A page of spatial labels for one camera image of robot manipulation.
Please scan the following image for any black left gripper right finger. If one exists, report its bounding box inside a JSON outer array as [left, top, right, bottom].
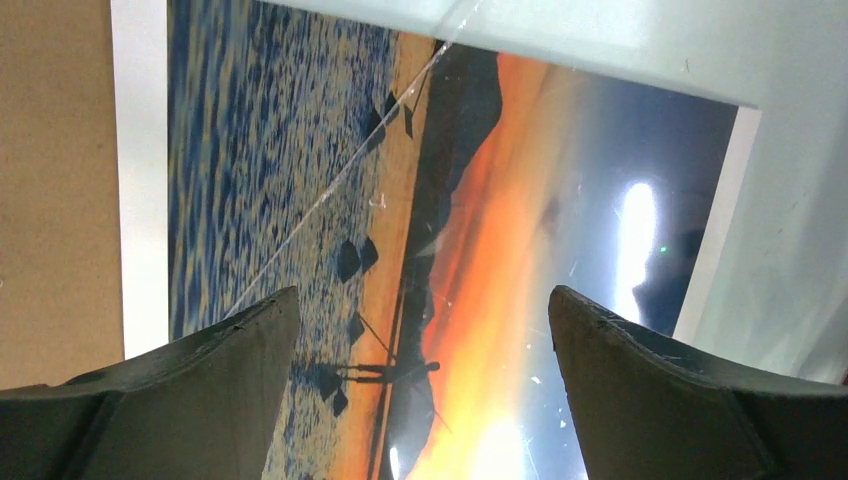
[[548, 285, 847, 479]]

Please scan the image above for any clear acrylic sheet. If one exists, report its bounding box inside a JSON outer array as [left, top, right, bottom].
[[228, 1, 847, 479]]

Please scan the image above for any sunset landscape photo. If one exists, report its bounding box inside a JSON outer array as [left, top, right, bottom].
[[120, 1, 760, 479]]

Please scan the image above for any brown fibreboard backing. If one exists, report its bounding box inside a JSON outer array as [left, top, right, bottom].
[[1, 1, 124, 388]]

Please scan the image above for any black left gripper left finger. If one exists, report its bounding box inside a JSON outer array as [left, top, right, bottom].
[[1, 286, 300, 479]]

